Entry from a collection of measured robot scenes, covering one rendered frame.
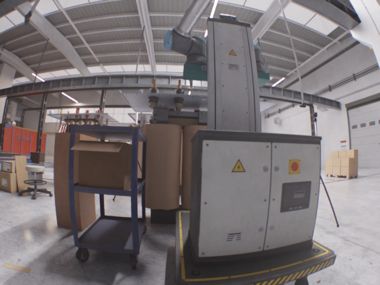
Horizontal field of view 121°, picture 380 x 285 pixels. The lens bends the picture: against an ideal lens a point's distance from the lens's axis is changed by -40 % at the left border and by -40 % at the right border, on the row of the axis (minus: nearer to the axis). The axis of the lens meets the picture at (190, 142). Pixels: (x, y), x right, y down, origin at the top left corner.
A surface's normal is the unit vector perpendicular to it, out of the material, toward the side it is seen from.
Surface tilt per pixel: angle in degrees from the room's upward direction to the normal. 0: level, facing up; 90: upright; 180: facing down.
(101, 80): 90
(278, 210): 90
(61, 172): 90
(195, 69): 90
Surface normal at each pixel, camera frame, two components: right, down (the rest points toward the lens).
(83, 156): 0.15, -0.08
